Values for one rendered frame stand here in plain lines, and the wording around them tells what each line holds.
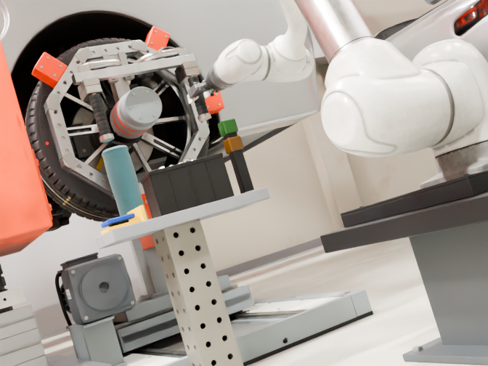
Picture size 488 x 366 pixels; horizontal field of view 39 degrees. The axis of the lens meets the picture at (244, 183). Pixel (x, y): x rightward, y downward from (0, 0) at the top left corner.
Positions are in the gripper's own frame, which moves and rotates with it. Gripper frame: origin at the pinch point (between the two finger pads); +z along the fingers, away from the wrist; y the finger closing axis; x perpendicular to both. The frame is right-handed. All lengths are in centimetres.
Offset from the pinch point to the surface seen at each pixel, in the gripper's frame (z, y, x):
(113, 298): -1, -46, -55
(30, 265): 383, -8, -23
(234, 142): -40.0, -12.6, -23.8
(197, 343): -43, -40, -70
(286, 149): 394, 264, 19
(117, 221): -41, -50, -36
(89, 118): 47, -24, 10
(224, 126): -39.9, -14.1, -18.9
